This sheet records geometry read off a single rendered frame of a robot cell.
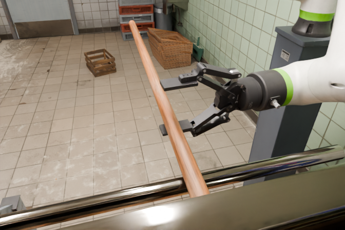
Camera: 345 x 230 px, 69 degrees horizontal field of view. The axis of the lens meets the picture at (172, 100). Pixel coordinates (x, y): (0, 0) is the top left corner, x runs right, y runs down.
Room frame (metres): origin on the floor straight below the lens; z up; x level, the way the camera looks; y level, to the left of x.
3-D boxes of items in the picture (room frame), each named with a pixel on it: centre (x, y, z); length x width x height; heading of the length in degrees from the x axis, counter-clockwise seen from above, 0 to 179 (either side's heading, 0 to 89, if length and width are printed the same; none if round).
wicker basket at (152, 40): (3.50, 0.06, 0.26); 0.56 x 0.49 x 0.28; 21
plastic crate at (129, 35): (4.68, 0.66, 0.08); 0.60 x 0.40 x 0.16; 107
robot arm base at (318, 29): (1.04, -0.63, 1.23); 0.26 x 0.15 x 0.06; 101
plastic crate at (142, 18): (4.68, 0.67, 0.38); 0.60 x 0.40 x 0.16; 103
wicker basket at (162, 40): (3.50, 0.04, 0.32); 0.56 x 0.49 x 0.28; 23
